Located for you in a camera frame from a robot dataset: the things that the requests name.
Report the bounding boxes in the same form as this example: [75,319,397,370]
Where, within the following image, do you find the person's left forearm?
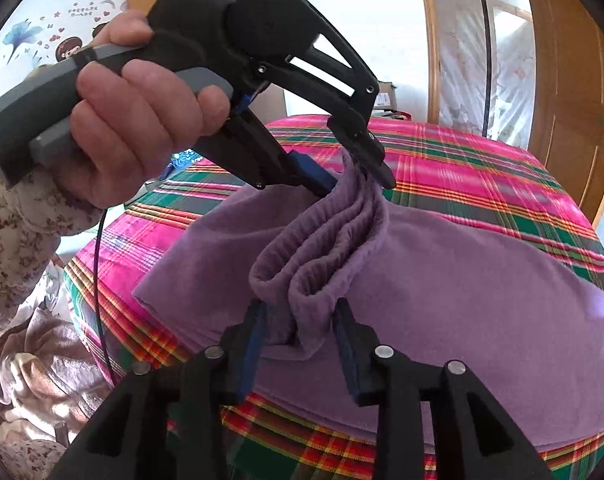
[0,160,105,331]

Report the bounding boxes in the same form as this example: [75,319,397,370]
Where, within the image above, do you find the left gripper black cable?
[93,207,120,388]

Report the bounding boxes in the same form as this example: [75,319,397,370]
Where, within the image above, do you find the blue printed tote bag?
[159,147,205,181]

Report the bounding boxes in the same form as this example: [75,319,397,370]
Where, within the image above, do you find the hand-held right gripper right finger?
[332,297,555,480]

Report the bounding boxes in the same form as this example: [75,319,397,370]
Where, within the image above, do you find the beige satin quilt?
[0,260,118,446]

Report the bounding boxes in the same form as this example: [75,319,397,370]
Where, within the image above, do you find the person's left hand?
[47,10,231,209]

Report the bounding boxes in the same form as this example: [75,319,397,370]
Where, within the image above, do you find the cartoon couple wall sticker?
[0,0,138,76]

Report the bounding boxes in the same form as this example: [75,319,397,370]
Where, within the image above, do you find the pink plaid tablecloth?
[63,114,604,480]

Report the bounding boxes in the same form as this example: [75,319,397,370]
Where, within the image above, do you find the purple fleece pants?
[132,150,604,453]

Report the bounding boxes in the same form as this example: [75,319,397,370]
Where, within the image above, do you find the black curved pole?
[471,0,500,136]

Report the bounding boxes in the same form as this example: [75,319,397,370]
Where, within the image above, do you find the wooden door frame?
[416,0,443,123]

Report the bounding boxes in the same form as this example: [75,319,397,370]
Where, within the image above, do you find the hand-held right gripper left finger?
[47,299,268,480]

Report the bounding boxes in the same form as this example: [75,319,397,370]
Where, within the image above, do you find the wooden door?
[524,0,604,226]

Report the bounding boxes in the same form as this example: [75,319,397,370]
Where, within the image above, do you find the person's floral pajamas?
[0,437,68,480]

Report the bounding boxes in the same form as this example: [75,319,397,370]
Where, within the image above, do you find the cardboard box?
[372,80,413,121]

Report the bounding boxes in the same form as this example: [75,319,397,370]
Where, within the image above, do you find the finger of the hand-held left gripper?
[207,110,339,196]
[254,17,397,188]

